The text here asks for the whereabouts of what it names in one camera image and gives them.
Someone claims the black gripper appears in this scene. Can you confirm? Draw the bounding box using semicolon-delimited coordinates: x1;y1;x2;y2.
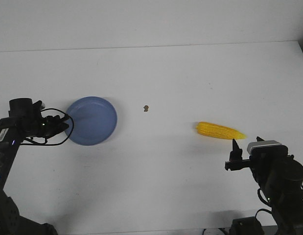
225;137;264;171
33;109;70;138

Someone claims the yellow corn cob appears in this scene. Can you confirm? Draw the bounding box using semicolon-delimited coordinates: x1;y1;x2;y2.
196;122;246;140

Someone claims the blue round plate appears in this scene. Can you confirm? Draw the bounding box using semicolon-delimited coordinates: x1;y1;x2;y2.
65;96;117;146

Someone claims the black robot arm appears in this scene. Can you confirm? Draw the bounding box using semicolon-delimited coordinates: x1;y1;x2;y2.
225;137;303;235
0;98;74;235

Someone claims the small brown table stain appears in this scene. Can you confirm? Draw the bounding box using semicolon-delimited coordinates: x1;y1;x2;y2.
143;105;149;112

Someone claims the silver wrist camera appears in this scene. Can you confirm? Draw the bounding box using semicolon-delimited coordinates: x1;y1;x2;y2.
33;100;45;111
247;140;288;157

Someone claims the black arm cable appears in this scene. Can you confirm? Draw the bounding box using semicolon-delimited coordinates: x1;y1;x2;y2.
254;188;274;221
19;108;74;146

